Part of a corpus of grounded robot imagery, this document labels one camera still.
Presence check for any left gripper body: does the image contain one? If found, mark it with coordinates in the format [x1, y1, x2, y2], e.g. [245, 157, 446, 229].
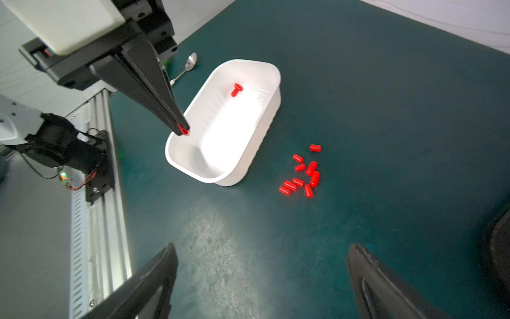
[19, 0, 178, 90]

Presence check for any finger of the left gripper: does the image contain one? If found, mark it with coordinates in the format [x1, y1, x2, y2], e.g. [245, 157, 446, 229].
[89, 55, 165, 125]
[122, 36, 190, 134]

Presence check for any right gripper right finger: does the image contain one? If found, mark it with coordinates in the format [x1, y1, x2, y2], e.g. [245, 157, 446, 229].
[347, 244, 446, 318]

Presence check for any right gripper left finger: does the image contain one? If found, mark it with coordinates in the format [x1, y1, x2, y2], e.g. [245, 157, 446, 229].
[84, 243, 179, 318]

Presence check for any red sleeve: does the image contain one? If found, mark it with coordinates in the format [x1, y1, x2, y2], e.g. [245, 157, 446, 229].
[294, 163, 306, 172]
[231, 83, 244, 97]
[304, 184, 314, 198]
[310, 171, 321, 187]
[284, 180, 298, 191]
[305, 161, 318, 177]
[279, 186, 292, 195]
[293, 154, 304, 163]
[309, 144, 321, 152]
[292, 178, 305, 187]
[178, 125, 190, 136]

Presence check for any white plastic storage box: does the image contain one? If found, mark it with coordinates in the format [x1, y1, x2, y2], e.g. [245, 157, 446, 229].
[165, 59, 282, 187]

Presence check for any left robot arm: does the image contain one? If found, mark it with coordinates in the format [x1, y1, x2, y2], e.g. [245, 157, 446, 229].
[1, 1, 190, 175]

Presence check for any metal spoon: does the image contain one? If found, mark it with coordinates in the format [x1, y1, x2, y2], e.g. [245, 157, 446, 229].
[170, 53, 198, 86]

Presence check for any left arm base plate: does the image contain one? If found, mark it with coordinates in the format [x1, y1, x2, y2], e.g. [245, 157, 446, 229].
[85, 130, 115, 203]

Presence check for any copper wire jewelry stand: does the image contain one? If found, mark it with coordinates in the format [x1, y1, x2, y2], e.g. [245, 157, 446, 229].
[480, 206, 509, 303]

